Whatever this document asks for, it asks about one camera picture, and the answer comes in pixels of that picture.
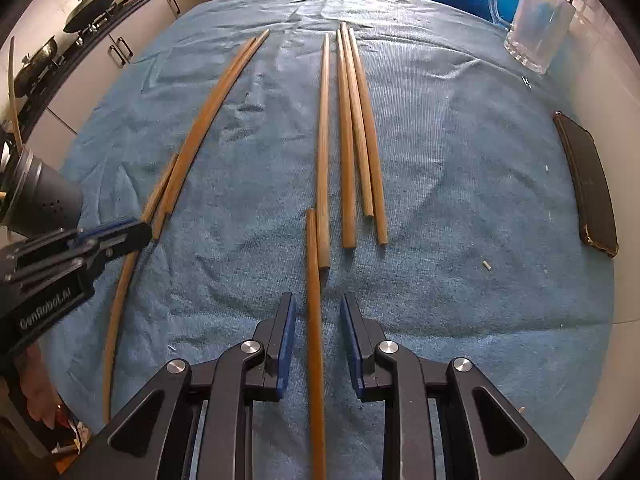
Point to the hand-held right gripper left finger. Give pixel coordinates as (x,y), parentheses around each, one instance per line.
(287,340)

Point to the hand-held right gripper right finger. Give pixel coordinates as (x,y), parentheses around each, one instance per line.
(350,340)

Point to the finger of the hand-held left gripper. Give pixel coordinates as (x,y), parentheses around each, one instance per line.
(130,240)
(115,227)

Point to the wooden chopstick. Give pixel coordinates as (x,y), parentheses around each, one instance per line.
(188,161)
(355,110)
(315,360)
(159,225)
(324,160)
(346,160)
(159,190)
(372,160)

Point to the grey chopstick holder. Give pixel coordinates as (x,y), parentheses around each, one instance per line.
(50,200)

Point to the person's left hand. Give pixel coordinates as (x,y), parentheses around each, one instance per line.
(45,390)

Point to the blue towel cloth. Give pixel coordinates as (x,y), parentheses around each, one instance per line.
(450,185)

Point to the black gas stove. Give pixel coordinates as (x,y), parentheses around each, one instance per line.
(70,42)

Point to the black kitchen countertop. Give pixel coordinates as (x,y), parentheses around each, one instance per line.
(132,5)

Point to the black smartphone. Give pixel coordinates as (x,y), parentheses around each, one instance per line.
(590,185)

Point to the clear glass mug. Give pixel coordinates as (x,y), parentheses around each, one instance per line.
(540,35)

